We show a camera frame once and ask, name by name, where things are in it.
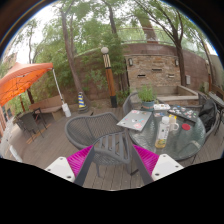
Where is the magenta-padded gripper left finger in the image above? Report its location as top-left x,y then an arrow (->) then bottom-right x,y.
44,144 -> 97,187

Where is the wooden bench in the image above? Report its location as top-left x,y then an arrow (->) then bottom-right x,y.
29,95 -> 66,121

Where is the orange canopy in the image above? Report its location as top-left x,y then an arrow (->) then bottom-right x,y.
0,62 -> 54,107

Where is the black laptop with stickers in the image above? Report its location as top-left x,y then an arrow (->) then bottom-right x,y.
167,105 -> 200,123

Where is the white sticker sheet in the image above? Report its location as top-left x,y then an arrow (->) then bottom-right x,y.
153,103 -> 172,112

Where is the leaning grey-trunked tree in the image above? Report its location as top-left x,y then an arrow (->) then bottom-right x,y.
54,1 -> 89,106

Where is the clear white-capped drink bottle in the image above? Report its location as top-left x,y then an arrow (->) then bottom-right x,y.
154,115 -> 171,149

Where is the white ceramic mug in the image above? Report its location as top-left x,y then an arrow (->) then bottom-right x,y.
168,114 -> 180,132

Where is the silver laptop with stickers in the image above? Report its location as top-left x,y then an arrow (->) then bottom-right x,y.
116,109 -> 153,132

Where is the striped globe lamp post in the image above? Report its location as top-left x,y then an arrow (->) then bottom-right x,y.
100,46 -> 118,108

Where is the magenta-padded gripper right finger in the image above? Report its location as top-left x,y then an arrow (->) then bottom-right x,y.
130,144 -> 184,186

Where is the green plant in teal pot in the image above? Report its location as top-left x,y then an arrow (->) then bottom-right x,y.
137,84 -> 158,111

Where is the dark-trunked tree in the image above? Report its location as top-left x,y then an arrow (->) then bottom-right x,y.
133,0 -> 208,88

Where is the yellow and blue striped cone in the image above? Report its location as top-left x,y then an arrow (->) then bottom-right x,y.
77,91 -> 88,110

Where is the stone water basin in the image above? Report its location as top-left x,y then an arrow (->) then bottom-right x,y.
158,85 -> 200,103

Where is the white canopy base weight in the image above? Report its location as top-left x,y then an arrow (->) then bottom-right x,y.
61,102 -> 72,118

